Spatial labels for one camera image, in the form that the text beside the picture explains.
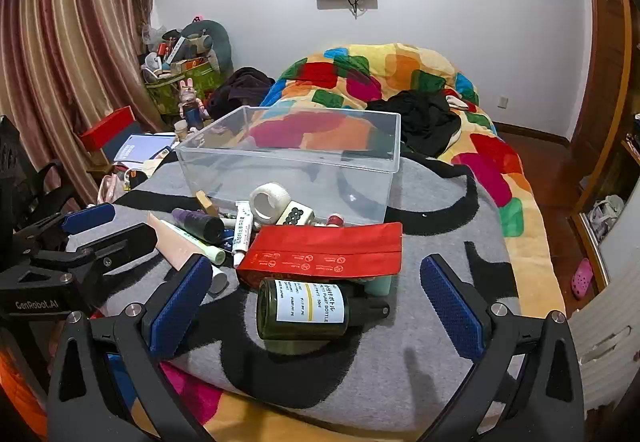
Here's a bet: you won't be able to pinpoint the striped brown curtain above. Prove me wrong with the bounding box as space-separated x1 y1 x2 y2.
0 0 166 203

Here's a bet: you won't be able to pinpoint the grey white sneakers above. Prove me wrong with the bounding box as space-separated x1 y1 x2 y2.
587 195 626 243

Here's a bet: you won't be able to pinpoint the pink slipper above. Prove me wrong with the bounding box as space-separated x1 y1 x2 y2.
571 258 594 300

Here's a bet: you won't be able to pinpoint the white ointment tube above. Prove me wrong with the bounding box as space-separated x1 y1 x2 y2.
231 201 253 268

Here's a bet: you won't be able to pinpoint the colourful patchwork quilt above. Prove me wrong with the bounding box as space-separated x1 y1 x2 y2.
120 42 568 442

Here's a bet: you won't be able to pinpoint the long pink cosmetic tube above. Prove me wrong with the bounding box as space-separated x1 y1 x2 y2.
147 213 228 295

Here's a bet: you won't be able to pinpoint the heap of household clutter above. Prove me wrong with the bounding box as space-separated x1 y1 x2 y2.
141 25 213 83

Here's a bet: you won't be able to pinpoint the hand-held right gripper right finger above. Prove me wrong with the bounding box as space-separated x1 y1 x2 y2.
419 255 586 442

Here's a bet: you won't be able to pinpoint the grey black blanket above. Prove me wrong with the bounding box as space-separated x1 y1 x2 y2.
102 155 523 410

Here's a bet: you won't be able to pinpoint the white sliding wardrobe door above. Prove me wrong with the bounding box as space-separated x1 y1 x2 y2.
597 202 640 288

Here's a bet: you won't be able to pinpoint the blue booklet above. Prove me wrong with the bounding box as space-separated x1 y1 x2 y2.
114 135 176 162

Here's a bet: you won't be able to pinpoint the mint green tube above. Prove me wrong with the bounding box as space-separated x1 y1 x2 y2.
364 273 397 295

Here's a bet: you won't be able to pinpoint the red packet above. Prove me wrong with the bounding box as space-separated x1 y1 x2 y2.
235 222 404 288

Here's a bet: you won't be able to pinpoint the black garment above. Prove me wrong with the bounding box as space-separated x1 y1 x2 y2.
372 90 463 158

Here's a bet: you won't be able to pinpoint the purple black cosmetic tube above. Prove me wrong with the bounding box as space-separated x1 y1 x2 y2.
171 207 226 243

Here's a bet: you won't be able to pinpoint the wooden shelf unit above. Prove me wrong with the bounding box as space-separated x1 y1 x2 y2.
572 112 640 288

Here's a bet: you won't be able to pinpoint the wooden door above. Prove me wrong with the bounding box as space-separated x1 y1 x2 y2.
570 0 633 158

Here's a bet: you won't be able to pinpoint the dark purple garment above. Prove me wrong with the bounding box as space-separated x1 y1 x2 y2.
207 67 277 120

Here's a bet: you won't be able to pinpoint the grey neck pillow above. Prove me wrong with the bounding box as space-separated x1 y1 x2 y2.
180 19 234 73

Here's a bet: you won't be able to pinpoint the dark green glass bottle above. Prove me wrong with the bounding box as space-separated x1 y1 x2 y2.
256 277 391 341

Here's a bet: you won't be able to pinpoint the red box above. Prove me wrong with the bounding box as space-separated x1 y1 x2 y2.
79 106 136 150

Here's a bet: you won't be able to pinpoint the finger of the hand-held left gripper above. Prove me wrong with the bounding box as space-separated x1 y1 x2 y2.
22 223 160 284
15 202 117 253

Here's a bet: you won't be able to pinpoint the pink pouch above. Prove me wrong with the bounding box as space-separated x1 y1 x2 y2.
97 172 132 203

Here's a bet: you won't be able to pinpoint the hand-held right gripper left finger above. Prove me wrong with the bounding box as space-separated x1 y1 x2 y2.
47 253 216 442

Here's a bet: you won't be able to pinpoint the pale green slim tube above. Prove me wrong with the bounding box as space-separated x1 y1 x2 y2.
160 219 227 265

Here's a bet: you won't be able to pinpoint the clear plastic box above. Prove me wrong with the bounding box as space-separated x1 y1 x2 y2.
174 105 402 226

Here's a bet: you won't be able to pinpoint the pink rabbit toy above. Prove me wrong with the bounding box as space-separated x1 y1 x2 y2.
178 78 208 128

